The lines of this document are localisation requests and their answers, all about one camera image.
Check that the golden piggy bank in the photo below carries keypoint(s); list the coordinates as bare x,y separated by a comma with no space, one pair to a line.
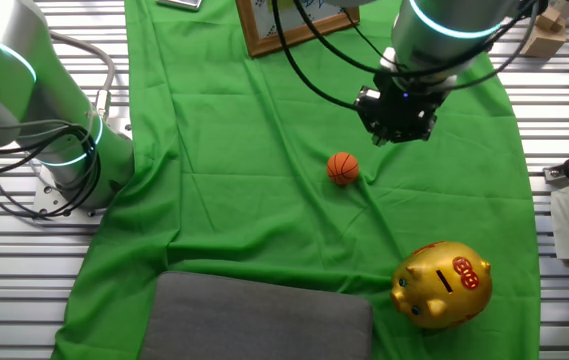
439,287

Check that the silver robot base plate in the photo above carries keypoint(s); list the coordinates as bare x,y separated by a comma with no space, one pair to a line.
46,194

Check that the white brown small box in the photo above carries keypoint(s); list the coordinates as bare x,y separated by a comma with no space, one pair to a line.
566,7

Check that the large wooden block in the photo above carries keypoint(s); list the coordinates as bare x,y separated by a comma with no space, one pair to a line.
541,44

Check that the grey cushion pad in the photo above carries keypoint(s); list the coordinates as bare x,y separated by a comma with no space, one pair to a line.
254,320

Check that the small wooden block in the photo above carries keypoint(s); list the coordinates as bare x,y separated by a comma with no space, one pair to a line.
550,19

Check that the wooden picture frame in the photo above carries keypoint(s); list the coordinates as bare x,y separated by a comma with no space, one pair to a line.
264,47

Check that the silver digital scale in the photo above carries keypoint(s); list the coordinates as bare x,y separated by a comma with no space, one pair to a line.
179,3

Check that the small orange basketball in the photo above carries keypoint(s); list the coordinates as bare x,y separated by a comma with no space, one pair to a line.
343,169

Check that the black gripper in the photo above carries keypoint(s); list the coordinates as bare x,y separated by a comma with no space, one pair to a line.
406,105

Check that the green cloth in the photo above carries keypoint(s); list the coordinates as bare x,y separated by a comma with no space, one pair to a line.
264,200

